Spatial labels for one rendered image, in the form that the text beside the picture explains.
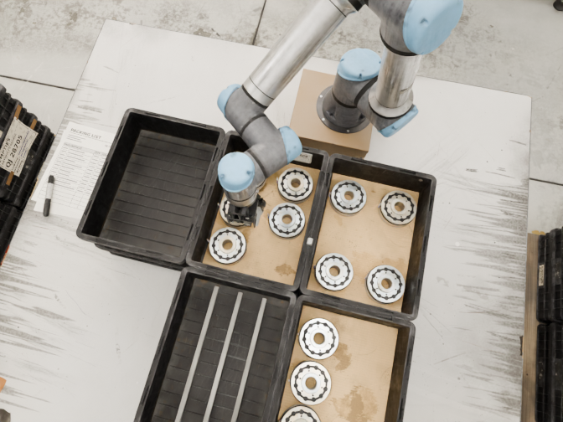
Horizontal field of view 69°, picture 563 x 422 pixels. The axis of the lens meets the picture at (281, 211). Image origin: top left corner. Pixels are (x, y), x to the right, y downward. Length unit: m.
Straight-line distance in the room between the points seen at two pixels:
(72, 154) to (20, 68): 1.35
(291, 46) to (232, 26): 1.78
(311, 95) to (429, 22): 0.68
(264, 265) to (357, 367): 0.36
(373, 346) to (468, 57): 1.95
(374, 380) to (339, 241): 0.37
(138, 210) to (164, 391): 0.50
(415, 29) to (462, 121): 0.83
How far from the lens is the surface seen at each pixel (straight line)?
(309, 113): 1.37
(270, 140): 0.89
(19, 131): 2.08
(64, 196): 1.52
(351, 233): 1.20
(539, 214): 2.44
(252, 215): 1.03
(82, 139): 1.58
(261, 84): 0.91
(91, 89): 1.68
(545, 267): 2.13
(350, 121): 1.34
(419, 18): 0.81
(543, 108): 2.73
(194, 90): 1.56
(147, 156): 1.33
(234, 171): 0.84
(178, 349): 1.18
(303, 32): 0.89
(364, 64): 1.22
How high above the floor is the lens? 1.97
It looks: 72 degrees down
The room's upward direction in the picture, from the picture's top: 1 degrees clockwise
